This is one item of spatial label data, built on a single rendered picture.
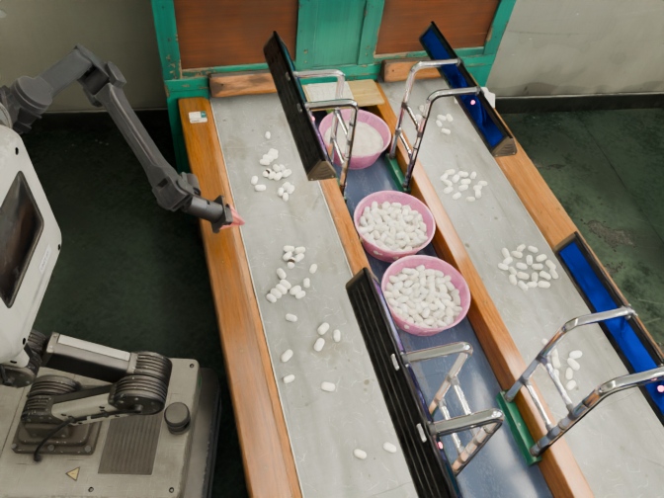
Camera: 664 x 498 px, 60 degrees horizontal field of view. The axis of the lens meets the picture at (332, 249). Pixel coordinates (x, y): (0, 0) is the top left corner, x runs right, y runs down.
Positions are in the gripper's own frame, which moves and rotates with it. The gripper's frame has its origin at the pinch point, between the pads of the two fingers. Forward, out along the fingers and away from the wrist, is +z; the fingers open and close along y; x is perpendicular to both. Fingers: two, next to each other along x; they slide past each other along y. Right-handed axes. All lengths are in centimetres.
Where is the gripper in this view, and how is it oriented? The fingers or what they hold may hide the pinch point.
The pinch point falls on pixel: (241, 222)
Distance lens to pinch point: 174.0
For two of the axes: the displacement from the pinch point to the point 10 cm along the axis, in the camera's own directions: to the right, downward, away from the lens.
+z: 6.7, 2.7, 6.9
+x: -6.9, 5.7, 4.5
